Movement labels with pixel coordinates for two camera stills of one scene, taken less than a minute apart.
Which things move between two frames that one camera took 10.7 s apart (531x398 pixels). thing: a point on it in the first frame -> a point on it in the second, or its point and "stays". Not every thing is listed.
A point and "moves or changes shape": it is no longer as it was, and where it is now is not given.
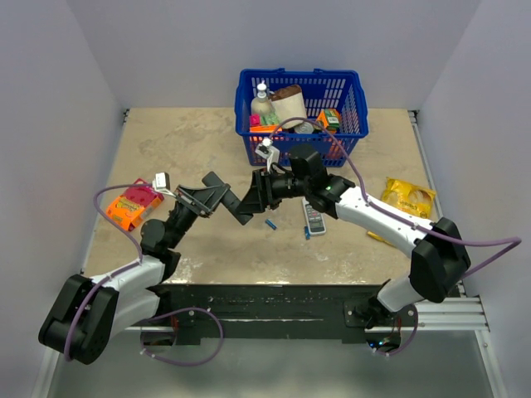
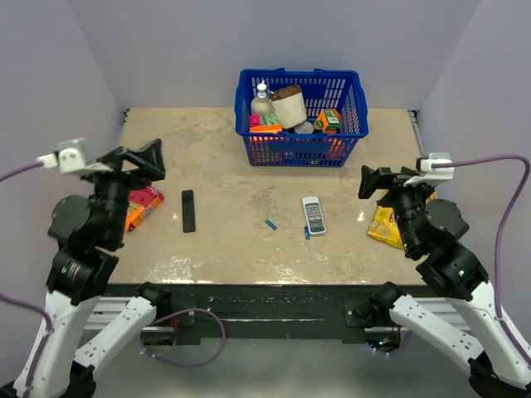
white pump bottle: x=261 y=105 stays
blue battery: x=270 y=224 stays
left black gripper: x=204 y=199 -> x=150 y=159
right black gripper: x=261 y=195 -> x=385 y=177
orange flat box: x=269 y=128 stays
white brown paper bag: x=289 y=103 stays
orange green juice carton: x=329 y=118 stays
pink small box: x=255 y=120 stays
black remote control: x=230 y=198 moves or changes shape
